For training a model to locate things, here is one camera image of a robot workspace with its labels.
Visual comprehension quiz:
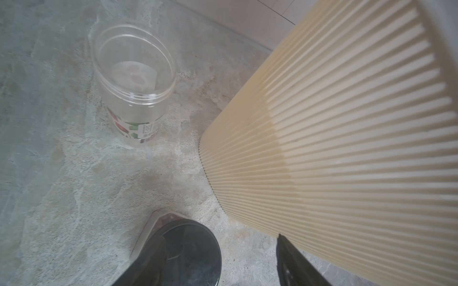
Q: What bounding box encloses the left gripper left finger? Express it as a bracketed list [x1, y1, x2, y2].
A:
[112, 236, 167, 286]

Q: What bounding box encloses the beige ribbed trash bin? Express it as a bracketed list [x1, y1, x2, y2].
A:
[199, 1, 458, 286]

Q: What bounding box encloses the black lid glass jar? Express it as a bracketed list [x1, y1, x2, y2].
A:
[130, 209, 222, 286]

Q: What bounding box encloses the white lid rose tea jar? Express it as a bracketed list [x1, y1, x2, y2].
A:
[89, 20, 177, 146]

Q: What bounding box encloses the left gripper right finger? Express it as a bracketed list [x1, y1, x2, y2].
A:
[276, 234, 331, 286]

